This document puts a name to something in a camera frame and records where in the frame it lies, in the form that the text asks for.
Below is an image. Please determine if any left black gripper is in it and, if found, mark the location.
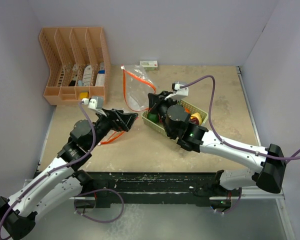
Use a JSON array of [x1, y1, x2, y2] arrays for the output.
[[87, 107, 137, 150]]

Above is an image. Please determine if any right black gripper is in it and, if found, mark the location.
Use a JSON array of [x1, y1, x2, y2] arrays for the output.
[[148, 90, 179, 138]]

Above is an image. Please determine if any clear zip top bag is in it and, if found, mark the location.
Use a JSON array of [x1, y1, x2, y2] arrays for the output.
[[97, 64, 157, 146]]

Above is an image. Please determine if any dark red apple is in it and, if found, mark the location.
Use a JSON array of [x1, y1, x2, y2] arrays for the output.
[[190, 118, 200, 125]]

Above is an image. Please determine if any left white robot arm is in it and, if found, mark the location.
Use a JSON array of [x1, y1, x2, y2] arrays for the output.
[[0, 109, 138, 240]]

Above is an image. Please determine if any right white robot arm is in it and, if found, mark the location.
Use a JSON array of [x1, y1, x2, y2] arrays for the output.
[[147, 91, 287, 196]]

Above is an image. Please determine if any green avocado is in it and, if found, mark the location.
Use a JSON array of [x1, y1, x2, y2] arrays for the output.
[[147, 112, 159, 124]]

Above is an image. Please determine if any light green plastic basket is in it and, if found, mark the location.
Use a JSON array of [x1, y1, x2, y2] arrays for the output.
[[142, 100, 209, 137]]

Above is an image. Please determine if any small green white box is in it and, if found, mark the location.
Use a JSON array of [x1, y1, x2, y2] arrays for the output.
[[139, 60, 158, 71]]

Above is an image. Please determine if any yellow lemon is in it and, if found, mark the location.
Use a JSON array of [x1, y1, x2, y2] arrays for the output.
[[190, 112, 203, 125]]

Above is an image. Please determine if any yellow block in organizer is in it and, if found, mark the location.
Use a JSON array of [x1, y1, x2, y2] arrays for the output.
[[79, 92, 89, 100]]

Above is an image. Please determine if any orange plastic file organizer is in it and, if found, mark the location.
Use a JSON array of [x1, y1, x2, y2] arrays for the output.
[[39, 27, 112, 106]]

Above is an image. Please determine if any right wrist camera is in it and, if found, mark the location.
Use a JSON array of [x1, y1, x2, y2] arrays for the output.
[[171, 81, 189, 101]]

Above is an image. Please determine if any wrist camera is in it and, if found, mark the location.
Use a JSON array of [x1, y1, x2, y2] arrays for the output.
[[171, 81, 189, 101], [80, 95, 104, 111]]

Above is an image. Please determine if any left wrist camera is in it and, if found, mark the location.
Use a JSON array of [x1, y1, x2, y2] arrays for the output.
[[80, 95, 104, 111]]

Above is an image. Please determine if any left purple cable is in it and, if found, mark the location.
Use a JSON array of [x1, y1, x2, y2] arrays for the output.
[[0, 99, 125, 240]]

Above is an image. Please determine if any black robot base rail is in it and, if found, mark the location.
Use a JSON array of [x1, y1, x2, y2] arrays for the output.
[[76, 171, 241, 208]]

